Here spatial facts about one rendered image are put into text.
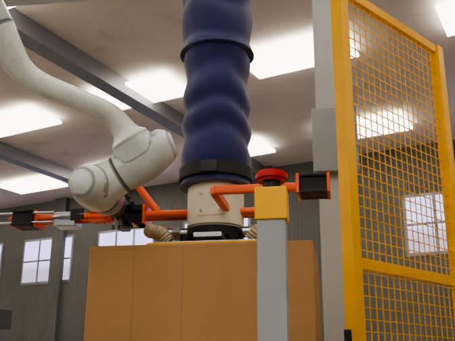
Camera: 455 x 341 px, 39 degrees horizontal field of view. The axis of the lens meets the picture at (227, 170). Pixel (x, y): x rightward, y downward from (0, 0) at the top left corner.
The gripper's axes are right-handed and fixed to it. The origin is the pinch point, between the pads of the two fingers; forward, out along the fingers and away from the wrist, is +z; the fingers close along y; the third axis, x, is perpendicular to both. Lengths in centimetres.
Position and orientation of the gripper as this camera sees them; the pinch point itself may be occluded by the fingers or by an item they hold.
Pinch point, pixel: (131, 216)
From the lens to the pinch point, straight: 197.6
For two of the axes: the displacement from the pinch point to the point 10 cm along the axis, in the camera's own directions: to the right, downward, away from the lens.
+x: 9.9, -0.4, -1.5
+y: 0.0, 9.6, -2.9
